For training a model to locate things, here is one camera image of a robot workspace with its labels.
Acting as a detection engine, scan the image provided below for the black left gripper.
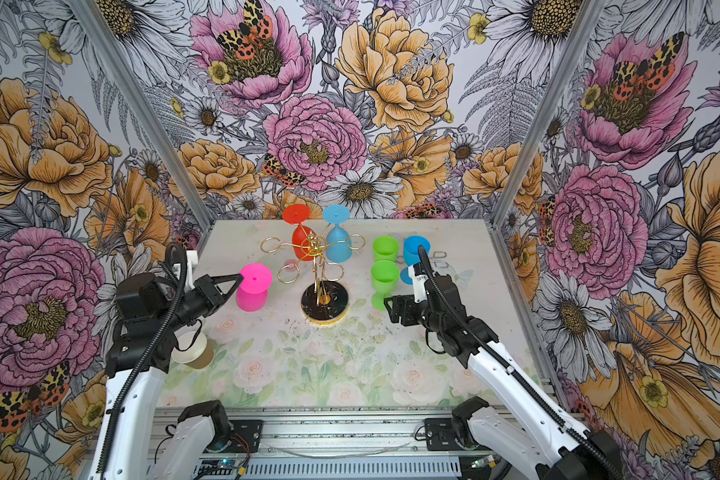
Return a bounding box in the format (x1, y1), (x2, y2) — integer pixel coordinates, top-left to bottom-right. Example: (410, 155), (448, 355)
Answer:
(158, 274), (245, 330)

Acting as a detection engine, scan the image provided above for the pink wine glass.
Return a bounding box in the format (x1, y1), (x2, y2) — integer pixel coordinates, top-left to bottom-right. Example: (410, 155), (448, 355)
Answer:
(235, 263), (273, 312)

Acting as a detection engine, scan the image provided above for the green wine glass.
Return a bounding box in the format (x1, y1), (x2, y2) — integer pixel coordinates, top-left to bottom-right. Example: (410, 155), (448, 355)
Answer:
(370, 260), (399, 311)
(372, 235), (399, 263)

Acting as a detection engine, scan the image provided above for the blue wine glass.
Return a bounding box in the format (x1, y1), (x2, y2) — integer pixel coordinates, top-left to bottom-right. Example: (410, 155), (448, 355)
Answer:
(323, 205), (352, 264)
(400, 235), (431, 285)

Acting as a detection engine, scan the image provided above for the red wine glass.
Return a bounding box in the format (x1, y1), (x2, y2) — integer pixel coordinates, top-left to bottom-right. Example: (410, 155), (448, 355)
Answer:
(282, 204), (314, 261)

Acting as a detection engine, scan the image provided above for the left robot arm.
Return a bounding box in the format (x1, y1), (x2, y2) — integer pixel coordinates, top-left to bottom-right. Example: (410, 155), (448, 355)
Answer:
(90, 273), (243, 479)

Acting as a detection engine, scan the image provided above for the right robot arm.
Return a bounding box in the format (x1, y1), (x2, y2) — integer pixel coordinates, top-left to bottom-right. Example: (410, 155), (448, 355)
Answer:
(385, 266), (623, 479)

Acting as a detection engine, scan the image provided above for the gold wine glass rack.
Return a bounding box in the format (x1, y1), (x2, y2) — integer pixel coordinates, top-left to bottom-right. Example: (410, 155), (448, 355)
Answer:
(259, 225), (366, 326)

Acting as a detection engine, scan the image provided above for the brown paper cup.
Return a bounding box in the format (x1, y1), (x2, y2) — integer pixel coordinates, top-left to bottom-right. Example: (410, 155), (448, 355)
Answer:
(171, 330), (214, 370)

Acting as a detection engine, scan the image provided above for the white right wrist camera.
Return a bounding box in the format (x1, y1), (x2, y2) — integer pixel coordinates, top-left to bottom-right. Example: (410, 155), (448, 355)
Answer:
(408, 266), (428, 304)

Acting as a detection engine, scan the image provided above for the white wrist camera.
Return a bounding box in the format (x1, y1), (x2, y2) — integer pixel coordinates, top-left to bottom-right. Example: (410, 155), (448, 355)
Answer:
(186, 250), (199, 288)
(408, 266), (428, 304)

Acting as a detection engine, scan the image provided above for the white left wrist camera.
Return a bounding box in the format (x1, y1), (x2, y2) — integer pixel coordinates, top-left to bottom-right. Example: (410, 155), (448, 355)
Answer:
(186, 250), (199, 288)

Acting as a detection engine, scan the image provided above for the black corrugated left cable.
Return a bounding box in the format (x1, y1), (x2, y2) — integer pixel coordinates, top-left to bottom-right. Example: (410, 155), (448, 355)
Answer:
(95, 242), (188, 475)

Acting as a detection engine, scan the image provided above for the black corrugated cable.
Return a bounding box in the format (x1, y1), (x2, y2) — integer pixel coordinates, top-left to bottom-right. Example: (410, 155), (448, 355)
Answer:
(416, 244), (625, 480)
(95, 242), (188, 475)

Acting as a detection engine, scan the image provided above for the aluminium front rail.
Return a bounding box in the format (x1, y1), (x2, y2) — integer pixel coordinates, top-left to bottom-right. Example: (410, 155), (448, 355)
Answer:
(187, 406), (574, 479)

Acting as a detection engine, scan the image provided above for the black corrugated right cable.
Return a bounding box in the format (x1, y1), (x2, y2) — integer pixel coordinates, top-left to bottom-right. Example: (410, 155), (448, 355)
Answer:
(416, 244), (625, 480)

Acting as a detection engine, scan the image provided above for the left aluminium corner post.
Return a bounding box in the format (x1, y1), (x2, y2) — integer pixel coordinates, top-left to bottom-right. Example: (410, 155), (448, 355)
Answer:
(70, 1), (215, 233)

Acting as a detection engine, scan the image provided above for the aluminium corner post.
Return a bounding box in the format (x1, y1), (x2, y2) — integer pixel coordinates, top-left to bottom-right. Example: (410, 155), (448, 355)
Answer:
(490, 0), (606, 230)
(70, 1), (215, 233)

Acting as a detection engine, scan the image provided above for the right aluminium corner post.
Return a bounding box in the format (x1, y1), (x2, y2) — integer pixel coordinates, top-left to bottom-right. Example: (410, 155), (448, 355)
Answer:
(490, 0), (606, 230)

